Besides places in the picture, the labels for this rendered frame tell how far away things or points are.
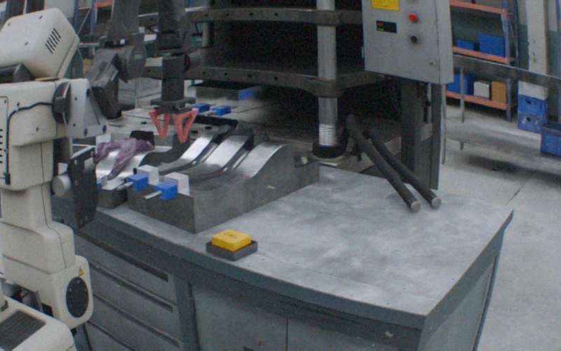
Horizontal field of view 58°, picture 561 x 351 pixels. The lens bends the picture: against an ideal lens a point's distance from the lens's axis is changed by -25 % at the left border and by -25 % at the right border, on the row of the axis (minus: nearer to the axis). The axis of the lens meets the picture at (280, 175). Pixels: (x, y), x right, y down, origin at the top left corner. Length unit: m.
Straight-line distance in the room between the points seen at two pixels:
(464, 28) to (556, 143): 3.68
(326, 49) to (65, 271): 1.19
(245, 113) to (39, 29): 1.41
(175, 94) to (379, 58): 0.87
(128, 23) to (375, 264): 0.72
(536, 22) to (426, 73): 5.57
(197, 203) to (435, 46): 0.95
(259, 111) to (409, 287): 1.40
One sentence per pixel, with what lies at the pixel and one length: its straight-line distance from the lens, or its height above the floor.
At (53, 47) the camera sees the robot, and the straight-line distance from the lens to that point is 1.23.
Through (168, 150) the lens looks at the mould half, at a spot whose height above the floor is 0.87.
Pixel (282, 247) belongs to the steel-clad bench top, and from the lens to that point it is 1.44.
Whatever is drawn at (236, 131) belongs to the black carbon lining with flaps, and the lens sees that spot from 1.82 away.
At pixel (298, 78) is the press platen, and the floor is 1.02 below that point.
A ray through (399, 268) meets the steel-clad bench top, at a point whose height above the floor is 0.80.
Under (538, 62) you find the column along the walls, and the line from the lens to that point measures 7.55.
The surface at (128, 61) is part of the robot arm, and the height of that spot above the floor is 1.24.
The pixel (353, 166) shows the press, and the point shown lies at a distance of 2.19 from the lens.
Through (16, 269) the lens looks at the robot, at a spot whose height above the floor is 0.79.
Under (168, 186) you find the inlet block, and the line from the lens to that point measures 1.51.
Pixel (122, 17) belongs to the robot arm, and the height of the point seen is 1.34.
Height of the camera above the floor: 1.37
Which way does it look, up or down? 17 degrees down
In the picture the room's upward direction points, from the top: straight up
